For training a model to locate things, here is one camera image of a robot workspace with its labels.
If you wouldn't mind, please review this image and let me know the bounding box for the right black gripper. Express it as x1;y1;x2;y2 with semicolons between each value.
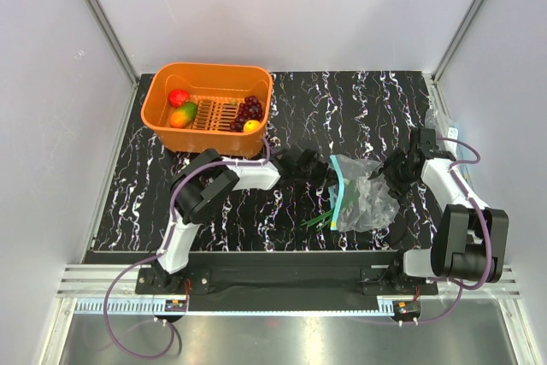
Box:
368;148;417;200

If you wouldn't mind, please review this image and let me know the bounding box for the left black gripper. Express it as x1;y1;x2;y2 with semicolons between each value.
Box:
294;157;344;190

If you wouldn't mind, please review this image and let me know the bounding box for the green spring onion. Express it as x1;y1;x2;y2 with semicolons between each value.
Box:
300;179;360;231

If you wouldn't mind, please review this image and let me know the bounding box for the clear zip top bag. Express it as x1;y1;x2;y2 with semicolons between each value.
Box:
330;155;400;233

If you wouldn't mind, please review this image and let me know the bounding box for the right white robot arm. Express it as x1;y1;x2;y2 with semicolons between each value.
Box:
371;148;509;294

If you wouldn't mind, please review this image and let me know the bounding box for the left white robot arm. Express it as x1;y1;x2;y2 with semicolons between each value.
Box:
151;146;338;293

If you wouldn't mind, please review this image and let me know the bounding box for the spare clear plastic bag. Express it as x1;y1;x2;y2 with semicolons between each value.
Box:
425;106;471;178

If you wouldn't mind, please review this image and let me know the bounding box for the black marble pattern mat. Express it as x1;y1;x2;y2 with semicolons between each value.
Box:
91;71;441;252

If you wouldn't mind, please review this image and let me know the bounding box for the yellow orange fruit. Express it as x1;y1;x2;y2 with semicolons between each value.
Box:
243;120;261;132

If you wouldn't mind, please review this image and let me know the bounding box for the dark red grape bunch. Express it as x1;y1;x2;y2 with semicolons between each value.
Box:
229;96;264;132

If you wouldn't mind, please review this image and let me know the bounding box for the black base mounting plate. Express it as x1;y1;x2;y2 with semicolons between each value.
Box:
135;250;438;315

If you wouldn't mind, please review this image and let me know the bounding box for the orange plastic basket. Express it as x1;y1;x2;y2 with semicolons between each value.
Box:
141;62;273;158

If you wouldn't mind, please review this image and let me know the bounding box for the green orange mango toy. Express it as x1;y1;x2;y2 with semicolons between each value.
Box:
169;102;198;129

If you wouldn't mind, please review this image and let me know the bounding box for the red strawberry toy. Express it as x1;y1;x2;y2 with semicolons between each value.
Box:
168;89;190;108

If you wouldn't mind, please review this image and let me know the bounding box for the right aluminium corner post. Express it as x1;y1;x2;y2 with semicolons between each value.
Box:
431;0;487;85

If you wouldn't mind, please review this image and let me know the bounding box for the aluminium corner post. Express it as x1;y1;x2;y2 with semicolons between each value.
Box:
85;0;140;85
431;0;487;85

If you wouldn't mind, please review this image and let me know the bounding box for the aluminium frame rail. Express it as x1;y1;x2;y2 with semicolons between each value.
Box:
56;264;521;299

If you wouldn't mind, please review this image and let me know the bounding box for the left aluminium corner post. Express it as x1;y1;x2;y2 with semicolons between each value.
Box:
85;0;140;85

